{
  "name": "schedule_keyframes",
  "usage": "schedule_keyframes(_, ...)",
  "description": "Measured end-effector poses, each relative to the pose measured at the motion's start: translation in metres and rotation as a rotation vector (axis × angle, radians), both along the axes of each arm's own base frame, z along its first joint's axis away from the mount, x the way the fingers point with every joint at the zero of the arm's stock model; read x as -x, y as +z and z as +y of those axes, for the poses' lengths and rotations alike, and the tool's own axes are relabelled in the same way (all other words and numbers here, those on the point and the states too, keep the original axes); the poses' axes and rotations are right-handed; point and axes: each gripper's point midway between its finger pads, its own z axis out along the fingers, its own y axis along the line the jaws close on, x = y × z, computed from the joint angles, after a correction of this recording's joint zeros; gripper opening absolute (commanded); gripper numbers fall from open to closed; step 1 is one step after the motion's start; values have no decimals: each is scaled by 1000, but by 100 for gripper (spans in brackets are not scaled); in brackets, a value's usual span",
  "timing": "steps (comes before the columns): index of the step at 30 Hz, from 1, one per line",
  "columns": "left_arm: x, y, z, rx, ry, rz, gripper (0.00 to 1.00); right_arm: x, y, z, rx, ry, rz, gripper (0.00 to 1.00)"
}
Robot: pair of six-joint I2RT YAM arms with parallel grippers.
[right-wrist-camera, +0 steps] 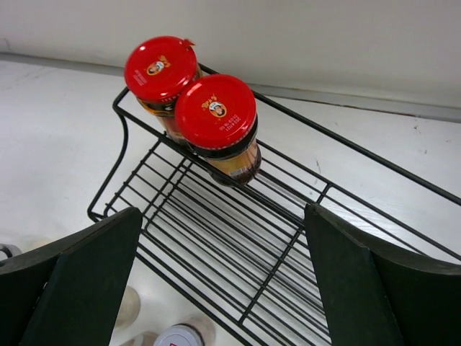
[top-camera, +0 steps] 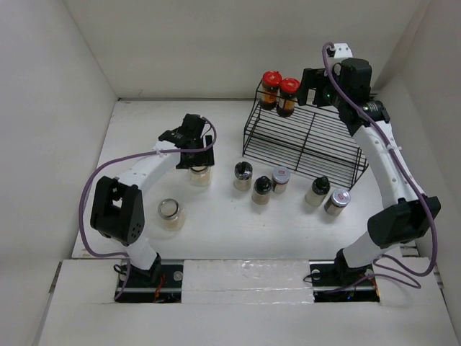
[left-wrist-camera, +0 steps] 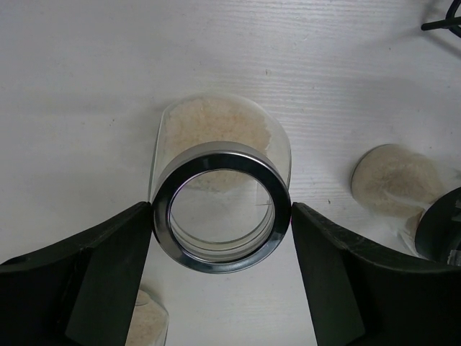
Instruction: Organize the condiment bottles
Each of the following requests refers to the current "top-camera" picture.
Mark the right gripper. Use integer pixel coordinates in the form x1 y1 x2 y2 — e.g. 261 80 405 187
295 67 349 110

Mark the clear glass jar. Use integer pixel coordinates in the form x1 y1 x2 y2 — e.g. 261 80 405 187
157 198 186 231
188 166 211 187

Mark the red lid sauce jar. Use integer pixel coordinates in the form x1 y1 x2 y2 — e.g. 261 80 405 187
259 70 282 110
277 78 300 117

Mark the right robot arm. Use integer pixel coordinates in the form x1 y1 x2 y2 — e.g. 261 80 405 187
297 58 441 285

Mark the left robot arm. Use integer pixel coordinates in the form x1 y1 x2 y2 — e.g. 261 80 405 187
89 114 216 286

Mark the black cap spice grinder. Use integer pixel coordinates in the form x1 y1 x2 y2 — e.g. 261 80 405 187
305 176 331 207
233 161 253 192
251 176 272 205

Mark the clear glass jar front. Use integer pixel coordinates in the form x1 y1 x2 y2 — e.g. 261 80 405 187
157 198 186 231

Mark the white lid spice jar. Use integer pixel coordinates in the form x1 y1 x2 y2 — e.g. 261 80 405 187
272 166 291 194
324 189 351 216

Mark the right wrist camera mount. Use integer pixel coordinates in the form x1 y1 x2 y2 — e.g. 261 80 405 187
323 43 353 64

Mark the black wire rack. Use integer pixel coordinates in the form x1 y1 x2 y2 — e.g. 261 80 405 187
242 84 369 190

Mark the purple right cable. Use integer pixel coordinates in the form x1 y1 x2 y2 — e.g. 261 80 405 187
304 42 439 293

